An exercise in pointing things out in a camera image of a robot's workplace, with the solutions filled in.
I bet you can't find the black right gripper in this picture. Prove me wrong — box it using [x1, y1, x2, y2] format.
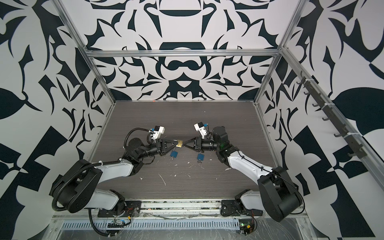
[184, 137, 222, 154]

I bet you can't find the brass padlock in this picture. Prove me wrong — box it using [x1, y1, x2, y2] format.
[176, 140, 183, 148]

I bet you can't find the blue padlock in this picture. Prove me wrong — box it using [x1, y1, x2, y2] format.
[197, 154, 205, 164]
[170, 151, 178, 161]

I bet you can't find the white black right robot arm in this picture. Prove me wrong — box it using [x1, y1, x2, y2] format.
[183, 126, 305, 222]

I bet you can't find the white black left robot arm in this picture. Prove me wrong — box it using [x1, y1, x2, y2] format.
[50, 126, 183, 238]

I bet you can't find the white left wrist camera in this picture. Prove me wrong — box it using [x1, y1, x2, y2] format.
[151, 126, 165, 140]

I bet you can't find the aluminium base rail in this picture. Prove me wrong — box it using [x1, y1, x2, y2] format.
[98, 197, 308, 219]

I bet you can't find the white slotted cable duct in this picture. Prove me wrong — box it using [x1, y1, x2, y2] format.
[61, 219, 241, 231]

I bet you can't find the grey wall hook rail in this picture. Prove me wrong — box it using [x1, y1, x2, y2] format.
[298, 77, 368, 159]

